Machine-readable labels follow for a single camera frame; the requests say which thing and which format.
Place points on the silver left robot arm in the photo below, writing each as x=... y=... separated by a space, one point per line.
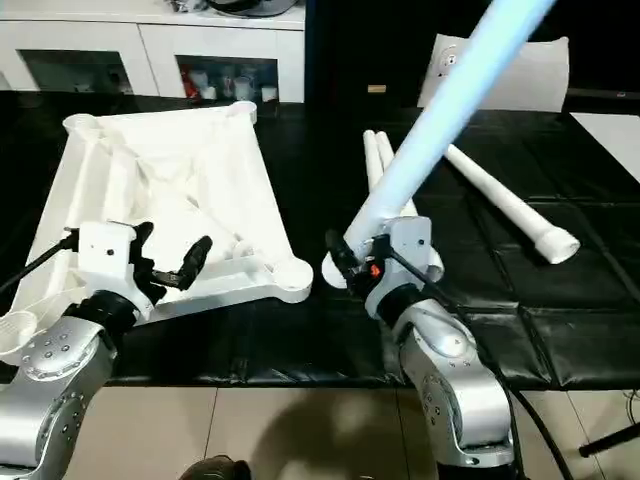
x=65 y=350

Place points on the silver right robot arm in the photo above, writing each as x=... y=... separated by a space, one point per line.
x=450 y=380

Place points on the small white cup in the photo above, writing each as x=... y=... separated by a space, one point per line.
x=208 y=93
x=269 y=94

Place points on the red bottle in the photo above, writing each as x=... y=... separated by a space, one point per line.
x=190 y=85

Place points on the small tan label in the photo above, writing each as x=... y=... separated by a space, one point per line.
x=377 y=89

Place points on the white printed jar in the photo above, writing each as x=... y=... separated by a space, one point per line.
x=243 y=89

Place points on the white glass-door cabinet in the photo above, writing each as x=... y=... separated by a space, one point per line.
x=150 y=45

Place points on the black work mat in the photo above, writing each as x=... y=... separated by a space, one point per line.
x=575 y=325

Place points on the black tall cabinet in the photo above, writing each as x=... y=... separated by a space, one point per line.
x=350 y=45

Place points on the white flat board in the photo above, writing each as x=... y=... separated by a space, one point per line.
x=615 y=140

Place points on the black tripod leg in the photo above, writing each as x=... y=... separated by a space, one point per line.
x=610 y=440

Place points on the black bar red light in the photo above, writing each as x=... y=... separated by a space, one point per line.
x=600 y=95

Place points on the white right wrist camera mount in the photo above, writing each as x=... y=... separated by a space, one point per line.
x=410 y=245

